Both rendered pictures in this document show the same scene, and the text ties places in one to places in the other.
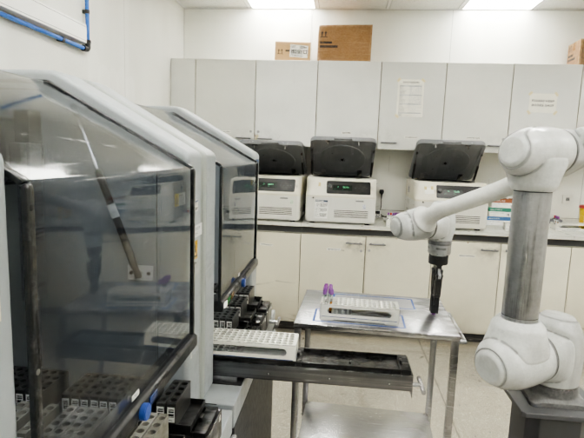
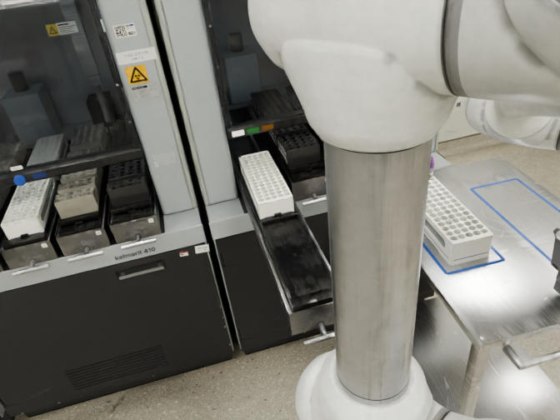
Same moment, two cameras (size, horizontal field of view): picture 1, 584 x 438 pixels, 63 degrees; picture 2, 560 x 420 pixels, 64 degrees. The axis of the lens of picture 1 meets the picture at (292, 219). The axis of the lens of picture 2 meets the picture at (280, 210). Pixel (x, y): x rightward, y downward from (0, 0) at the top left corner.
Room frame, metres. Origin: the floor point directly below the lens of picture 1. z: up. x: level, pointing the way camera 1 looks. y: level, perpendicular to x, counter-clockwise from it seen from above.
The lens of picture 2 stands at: (1.14, -1.01, 1.55)
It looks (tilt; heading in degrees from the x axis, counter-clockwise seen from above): 35 degrees down; 74
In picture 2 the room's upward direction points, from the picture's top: 7 degrees counter-clockwise
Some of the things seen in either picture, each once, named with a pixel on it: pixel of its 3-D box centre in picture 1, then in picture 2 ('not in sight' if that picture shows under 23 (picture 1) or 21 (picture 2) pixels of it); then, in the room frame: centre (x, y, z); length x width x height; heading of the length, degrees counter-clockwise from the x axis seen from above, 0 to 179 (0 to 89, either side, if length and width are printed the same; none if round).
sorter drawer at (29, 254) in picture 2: not in sight; (46, 196); (0.76, 0.51, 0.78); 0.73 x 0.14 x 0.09; 84
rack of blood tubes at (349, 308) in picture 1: (359, 310); (438, 213); (1.77, -0.27, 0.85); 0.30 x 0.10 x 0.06; 82
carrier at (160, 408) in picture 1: (169, 402); (128, 189); (1.05, 0.27, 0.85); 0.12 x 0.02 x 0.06; 173
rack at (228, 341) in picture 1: (250, 345); (264, 183); (1.43, 0.12, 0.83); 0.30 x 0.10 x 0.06; 84
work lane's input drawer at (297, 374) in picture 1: (306, 366); (282, 231); (1.42, -0.06, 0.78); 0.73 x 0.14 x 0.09; 84
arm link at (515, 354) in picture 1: (521, 262); (362, 278); (1.34, -0.66, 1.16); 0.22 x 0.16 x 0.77; 119
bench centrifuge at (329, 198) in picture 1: (341, 178); not in sight; (4.00, -0.40, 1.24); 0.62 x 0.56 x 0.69; 175
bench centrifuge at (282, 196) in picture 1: (272, 178); not in sight; (4.05, 0.18, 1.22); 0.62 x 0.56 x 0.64; 173
